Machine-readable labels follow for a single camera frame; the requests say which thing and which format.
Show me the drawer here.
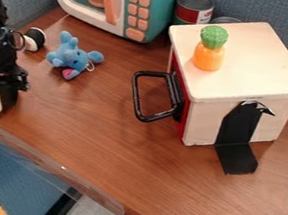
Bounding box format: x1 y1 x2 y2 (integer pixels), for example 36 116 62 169
122 45 201 144

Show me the black strap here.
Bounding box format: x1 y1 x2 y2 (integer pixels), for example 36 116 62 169
209 96 279 181

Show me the black and white toy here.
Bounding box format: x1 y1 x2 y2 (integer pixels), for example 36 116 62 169
21 25 50 55

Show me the blue plush elephant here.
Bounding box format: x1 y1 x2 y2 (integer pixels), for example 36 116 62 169
41 28 109 86

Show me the orange toy carrot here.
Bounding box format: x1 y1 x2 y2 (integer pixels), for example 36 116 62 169
190 22 233 75

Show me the red can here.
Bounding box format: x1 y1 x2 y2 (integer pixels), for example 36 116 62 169
172 0 218 30

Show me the toy microwave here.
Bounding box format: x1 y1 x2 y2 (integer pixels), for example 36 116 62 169
41 0 182 48

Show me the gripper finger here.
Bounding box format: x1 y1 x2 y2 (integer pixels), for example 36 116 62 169
0 85 21 112

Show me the cabinet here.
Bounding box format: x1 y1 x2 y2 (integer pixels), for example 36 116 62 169
151 8 288 161

